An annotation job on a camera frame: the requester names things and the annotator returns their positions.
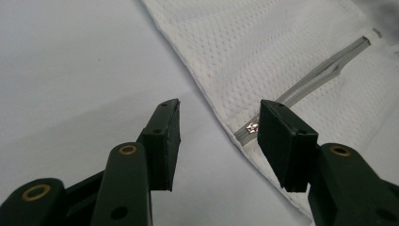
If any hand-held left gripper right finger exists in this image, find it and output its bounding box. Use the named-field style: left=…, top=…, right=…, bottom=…
left=257, top=99, right=320, bottom=193

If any white mesh laundry bag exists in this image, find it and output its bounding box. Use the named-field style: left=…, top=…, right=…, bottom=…
left=140, top=0, right=399, bottom=220

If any silver zipper pull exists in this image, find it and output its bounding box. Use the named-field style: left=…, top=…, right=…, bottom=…
left=246, top=122, right=260, bottom=135

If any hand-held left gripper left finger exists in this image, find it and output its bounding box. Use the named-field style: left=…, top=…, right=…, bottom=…
left=136, top=98, right=183, bottom=192

